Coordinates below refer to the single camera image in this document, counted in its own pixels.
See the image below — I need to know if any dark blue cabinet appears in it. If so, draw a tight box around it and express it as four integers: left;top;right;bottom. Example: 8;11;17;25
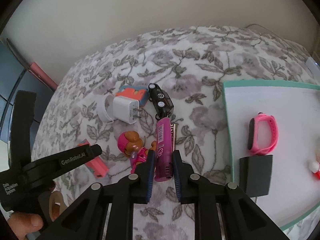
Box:
0;43;54;145

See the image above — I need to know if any purple tube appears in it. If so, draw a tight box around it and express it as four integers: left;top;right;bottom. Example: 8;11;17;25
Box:
155;117;173;182

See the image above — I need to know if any black power adapter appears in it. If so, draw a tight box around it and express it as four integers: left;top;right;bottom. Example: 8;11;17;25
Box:
239;155;273;197

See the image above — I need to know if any patterned gold black bar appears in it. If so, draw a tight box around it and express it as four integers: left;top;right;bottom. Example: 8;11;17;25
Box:
170;123;177;151

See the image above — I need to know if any pink smart band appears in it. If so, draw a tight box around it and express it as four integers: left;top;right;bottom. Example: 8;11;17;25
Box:
247;112;279;155

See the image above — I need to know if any white wall charger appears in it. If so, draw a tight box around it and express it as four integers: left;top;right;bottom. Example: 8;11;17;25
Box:
112;96;142;124

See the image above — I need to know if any teal framed white tray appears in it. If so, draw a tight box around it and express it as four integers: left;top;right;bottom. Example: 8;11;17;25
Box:
223;80;319;230

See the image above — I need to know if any white round case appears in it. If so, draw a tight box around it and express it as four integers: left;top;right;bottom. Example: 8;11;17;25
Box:
97;94;115;123

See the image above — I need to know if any tape roll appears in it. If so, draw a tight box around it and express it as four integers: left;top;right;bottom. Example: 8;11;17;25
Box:
49;191;67;221

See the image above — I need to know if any red white small figure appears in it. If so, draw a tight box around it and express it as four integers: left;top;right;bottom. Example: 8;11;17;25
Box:
309;152;320;180

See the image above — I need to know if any blue coral case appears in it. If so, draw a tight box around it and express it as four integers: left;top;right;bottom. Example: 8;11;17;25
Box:
77;139;110;179
116;85;149;107

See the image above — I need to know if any pink helmet toy figure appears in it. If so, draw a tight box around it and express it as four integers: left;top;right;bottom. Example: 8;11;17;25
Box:
117;131;156;174

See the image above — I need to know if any person's left hand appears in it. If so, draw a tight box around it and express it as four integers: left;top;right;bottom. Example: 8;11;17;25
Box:
8;212;43;240

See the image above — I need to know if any pink pole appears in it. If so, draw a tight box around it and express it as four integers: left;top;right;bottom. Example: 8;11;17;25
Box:
29;62;57;91

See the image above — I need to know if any floral fleece blanket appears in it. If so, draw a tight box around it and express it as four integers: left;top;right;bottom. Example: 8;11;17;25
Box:
31;25;313;240

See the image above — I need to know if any black toy car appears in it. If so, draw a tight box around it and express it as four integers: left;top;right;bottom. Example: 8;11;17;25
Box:
148;83;174;120

